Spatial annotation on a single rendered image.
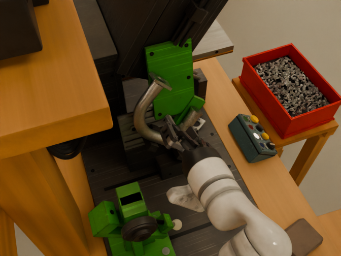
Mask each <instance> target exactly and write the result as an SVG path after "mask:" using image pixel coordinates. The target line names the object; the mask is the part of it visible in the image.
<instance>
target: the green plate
mask: <svg viewBox="0 0 341 256"><path fill-rule="evenodd" d="M174 41H175V40H174ZM181 41H182V40H180V41H179V43H178V44H177V46H175V45H173V43H174V42H173V41H167V42H163V43H159V44H155V45H151V46H147V47H144V51H145V58H146V65H147V72H148V78H149V80H148V85H150V84H151V83H152V81H153V80H152V78H151V76H150V75H149V73H150V71H151V72H153V73H154V74H156V75H158V76H160V77H161V78H163V79H165V80H166V81H168V83H169V84H170V86H171V87H172V90H171V91H170V90H168V89H166V88H163V89H162V90H161V92H160V93H159V94H158V96H157V97H156V98H155V99H154V101H153V102H152V106H153V112H154V118H155V120H159V119H162V118H165V116H166V115H167V114H168V115H170V116H173V115H176V114H179V113H182V112H183V110H184V109H185V107H186V106H187V105H188V103H189V102H190V100H191V99H192V97H193V96H194V78H193V60H192V42H191V37H190V36H189V38H188V39H187V41H186V42H185V44H184V45H183V47H182V48H181V47H180V46H179V44H180V43H181Z"/></svg>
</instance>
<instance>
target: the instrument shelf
mask: <svg viewBox="0 0 341 256"><path fill-rule="evenodd" d="M34 10H35V15H36V19H37V23H38V28H39V32H40V36H41V40H42V45H43V49H42V50H41V51H38V52H34V53H30V54H25V55H21V56H17V57H12V58H7V59H3V60H0V160H3V159H6V158H10V157H13V156H17V155H20V154H24V153H27V152H31V151H34V150H38V149H41V148H45V147H48V146H52V145H55V144H59V143H62V142H66V141H69V140H73V139H76V138H80V137H83V136H87V135H91V134H94V133H98V132H101V131H105V130H108V129H111V128H112V127H113V121H112V116H111V111H110V107H109V104H108V101H107V98H106V95H105V92H104V89H103V86H102V84H101V81H100V78H99V75H98V72H97V69H96V66H95V64H94V61H93V58H92V55H91V52H90V49H89V46H88V43H87V40H86V37H85V35H84V32H83V29H82V26H81V22H80V20H79V17H78V14H77V11H76V8H75V5H74V2H73V0H49V3H48V4H46V5H41V6H36V7H34Z"/></svg>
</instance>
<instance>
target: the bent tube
mask: <svg viewBox="0 0 341 256"><path fill-rule="evenodd" d="M149 75H150V76H151V78H152V80H153V81H152V83H151V84H150V85H149V87H148V88H147V89H146V91H145V92H144V93H143V95H142V96H141V97H140V99H139V100H138V102H137V104H136V106H135V108H134V112H133V123H134V127H135V129H136V130H137V132H138V133H139V134H140V135H141V136H142V137H143V138H145V139H147V140H149V141H152V142H155V143H158V144H161V145H164V142H163V140H162V137H161V135H160V132H158V131H155V130H152V129H150V128H149V127H148V126H147V124H146V122H145V114H146V111H147V109H148V107H149V106H150V105H151V103H152V102H153V101H154V99H155V98H156V97H157V96H158V94H159V93H160V92H161V90H162V89H163V88H166V89H168V90H170V91H171V90H172V87H171V86H170V84H169V83H168V81H166V80H165V79H163V78H161V77H160V76H158V75H156V74H154V73H153V72H151V71H150V73H149Z"/></svg>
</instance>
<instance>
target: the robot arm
mask: <svg viewBox="0 0 341 256"><path fill-rule="evenodd" d="M162 124H163V128H162V129H161V130H160V131H159V132H160V135H161V137H162V140H163V142H164V145H165V147H166V148H167V149H171V148H172V147H174V148H175V149H176V150H177V151H178V153H179V155H180V156H181V158H182V159H183V161H182V172H183V174H184V176H185V178H186V179H187V181H188V183H189V184H188V185H184V186H176V187H172V188H170V189H169V190H168V191H167V193H166V196H167V198H168V200H169V202H171V203H172V204H176V205H180V206H181V207H182V206H183V207H185V208H188V209H191V210H194V211H197V212H204V211H205V212H206V214H207V216H208V218H209V220H210V221H211V223H212V224H213V226H214V227H215V228H216V229H218V230H221V231H230V230H233V229H236V228H238V227H240V226H242V225H244V224H247V225H246V226H245V227H244V228H243V229H242V230H241V231H239V232H238V233H237V234H236V235H235V236H234V237H232V238H231V239H230V240H229V241H228V242H227V243H225V244H224V245H223V246H222V248H221V249H220V251H219V254H218V256H291V255H292V243H291V240H290V238H289V236H288V234H287V233H286V232H285V231H284V230H283V229H282V228H281V227H280V226H279V225H278V224H276V223H275V222H274V221H272V220H271V219H270V218H268V217H267V216H266V215H264V214H263V213H262V212H261V211H260V210H259V209H257V208H256V207H255V206H254V205H253V204H252V203H251V202H250V200H249V199H248V198H247V197H246V195H245V194H244V192H243V191H242V189H241V188H240V186H239V185H238V183H237V182H236V180H235V178H234V176H233V174H232V172H231V171H230V169H229V167H228V166H227V164H226V163H225V161H224V160H223V158H222V157H221V156H220V154H219V153H218V151H217V150H216V149H214V148H213V147H212V146H211V145H210V143H209V142H204V141H203V138H201V137H199V135H198V134H197V132H196V131H195V129H194V128H193V127H191V126H190V127H189V128H188V129H187V130H186V131H181V130H180V129H179V128H178V127H177V125H176V124H175V122H174V120H173V119H172V117H171V116H170V115H168V114H167V115H166V116H165V118H164V119H163V120H162ZM175 131H176V132H177V135H176V133H175ZM183 136H184V137H185V138H184V139H183V140H182V141H181V142H180V143H179V141H180V139H181V138H182V137H183Z"/></svg>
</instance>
